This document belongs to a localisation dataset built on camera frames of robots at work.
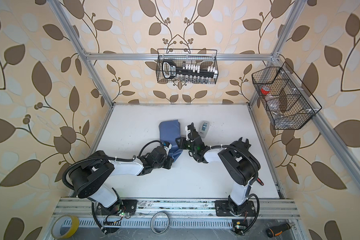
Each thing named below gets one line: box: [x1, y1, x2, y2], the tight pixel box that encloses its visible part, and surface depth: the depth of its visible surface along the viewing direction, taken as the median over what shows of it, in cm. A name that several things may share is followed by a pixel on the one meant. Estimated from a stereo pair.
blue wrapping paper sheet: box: [158, 119, 183, 163], surface depth 99 cm
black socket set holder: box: [162, 59, 218, 80], surface depth 84 cm
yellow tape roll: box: [51, 214, 80, 239], surface depth 70 cm
